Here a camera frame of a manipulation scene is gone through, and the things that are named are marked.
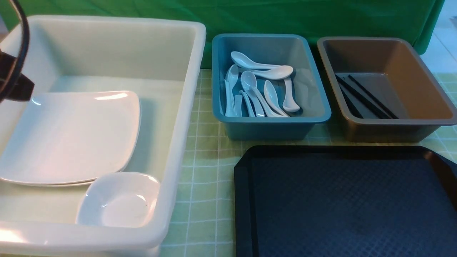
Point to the brown plastic bin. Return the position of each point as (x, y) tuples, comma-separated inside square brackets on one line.
[(395, 74)]

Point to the white spoon centre in bin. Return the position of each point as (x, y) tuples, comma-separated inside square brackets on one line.
[(249, 82)]

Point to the white spoon top of bin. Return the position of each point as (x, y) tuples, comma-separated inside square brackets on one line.
[(245, 62)]

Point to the black chopsticks in brown bin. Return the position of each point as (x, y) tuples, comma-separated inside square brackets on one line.
[(358, 103)]

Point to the white spoon centre-right in bin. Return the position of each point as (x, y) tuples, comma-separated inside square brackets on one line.
[(272, 98)]

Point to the white ceramic soup spoon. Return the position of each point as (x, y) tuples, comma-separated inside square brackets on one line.
[(268, 111)]

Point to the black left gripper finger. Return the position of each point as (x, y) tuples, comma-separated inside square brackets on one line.
[(23, 89)]

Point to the green backdrop cloth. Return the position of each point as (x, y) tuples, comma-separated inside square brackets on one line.
[(410, 20)]

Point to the green checked tablecloth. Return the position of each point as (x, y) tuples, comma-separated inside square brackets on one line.
[(203, 220)]

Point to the large white plastic tub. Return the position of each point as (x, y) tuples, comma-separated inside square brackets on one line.
[(157, 59)]

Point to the black chopstick pair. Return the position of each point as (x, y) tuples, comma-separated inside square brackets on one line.
[(380, 104)]

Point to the teal plastic bin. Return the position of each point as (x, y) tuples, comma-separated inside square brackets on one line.
[(306, 86)]

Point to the white spoon left in bin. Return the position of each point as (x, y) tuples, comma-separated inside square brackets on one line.
[(231, 79)]

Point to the black serving tray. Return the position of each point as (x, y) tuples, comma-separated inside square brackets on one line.
[(344, 201)]

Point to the white square rice plate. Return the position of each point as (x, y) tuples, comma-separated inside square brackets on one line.
[(72, 137)]

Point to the white small dish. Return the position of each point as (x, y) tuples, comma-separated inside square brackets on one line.
[(123, 199)]

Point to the white square plate in tub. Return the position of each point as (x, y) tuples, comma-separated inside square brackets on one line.
[(71, 184)]

